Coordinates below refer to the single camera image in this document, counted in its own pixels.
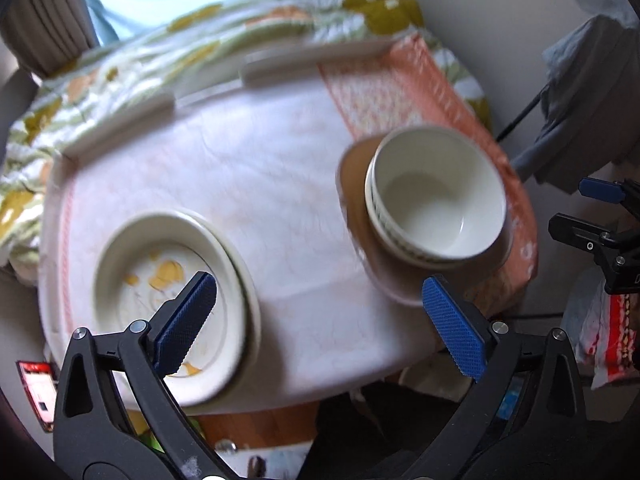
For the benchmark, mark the light grey cloth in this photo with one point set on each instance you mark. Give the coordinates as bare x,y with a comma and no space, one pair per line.
565,50

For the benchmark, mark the red flat packet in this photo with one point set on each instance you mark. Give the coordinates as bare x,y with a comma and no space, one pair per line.
40,390

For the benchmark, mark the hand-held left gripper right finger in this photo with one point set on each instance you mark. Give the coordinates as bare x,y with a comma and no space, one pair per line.
452,330

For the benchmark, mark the red and white bag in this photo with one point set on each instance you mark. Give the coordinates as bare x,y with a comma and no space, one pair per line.
620,350

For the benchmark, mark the dark cloth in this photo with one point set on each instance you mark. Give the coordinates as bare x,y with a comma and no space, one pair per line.
360,435

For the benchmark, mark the beige curtain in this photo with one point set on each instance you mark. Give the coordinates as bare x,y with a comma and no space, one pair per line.
45,15

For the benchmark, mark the grey garment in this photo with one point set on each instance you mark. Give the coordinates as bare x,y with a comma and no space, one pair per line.
565,135

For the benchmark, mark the cream bowl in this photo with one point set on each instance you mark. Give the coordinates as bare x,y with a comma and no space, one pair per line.
440,200

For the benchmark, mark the brown plate with pale rim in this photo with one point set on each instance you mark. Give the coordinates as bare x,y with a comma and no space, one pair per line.
360,220

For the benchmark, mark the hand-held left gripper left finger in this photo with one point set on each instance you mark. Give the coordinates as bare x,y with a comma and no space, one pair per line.
187,320

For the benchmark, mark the floral striped blanket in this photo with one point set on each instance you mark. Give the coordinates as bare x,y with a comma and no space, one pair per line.
45,125

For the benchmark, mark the cream plate with orange pattern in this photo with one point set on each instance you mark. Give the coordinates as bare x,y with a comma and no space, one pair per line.
150,255

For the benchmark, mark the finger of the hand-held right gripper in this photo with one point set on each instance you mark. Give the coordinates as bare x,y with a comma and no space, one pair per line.
600,189
575,232

